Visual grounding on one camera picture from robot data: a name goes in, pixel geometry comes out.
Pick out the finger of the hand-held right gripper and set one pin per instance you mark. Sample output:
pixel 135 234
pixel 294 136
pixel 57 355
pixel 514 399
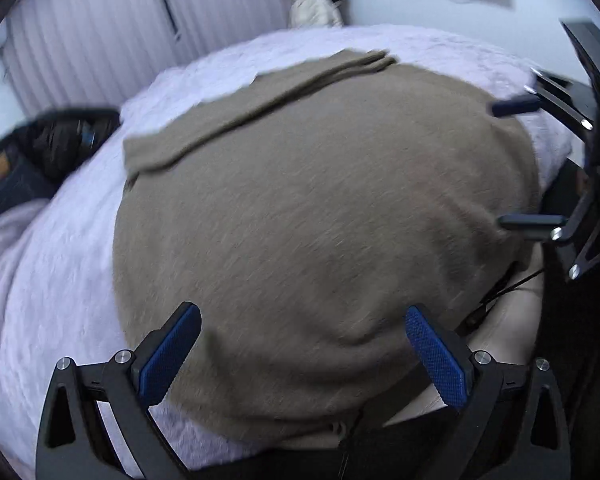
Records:
pixel 515 106
pixel 530 222

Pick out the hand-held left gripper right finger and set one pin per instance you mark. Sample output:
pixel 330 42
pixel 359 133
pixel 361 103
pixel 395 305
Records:
pixel 437 355

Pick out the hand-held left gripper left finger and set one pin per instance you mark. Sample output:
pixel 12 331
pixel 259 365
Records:
pixel 170 345

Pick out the brown knit sweater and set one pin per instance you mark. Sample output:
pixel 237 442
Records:
pixel 305 210

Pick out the lavender fleece blanket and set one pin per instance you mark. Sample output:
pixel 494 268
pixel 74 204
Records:
pixel 55 285

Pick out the smooth lavender duvet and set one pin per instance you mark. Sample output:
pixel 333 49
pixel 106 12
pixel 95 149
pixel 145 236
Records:
pixel 5 230

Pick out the white puffer jacket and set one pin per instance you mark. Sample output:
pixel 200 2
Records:
pixel 312 7

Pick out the dark blue jeans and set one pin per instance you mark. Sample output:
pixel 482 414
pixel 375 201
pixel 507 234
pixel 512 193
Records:
pixel 10 180

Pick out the white pleated curtain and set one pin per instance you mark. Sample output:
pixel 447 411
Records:
pixel 230 5
pixel 90 45

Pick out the beige bed frame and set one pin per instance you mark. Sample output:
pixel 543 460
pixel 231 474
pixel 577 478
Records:
pixel 510 330

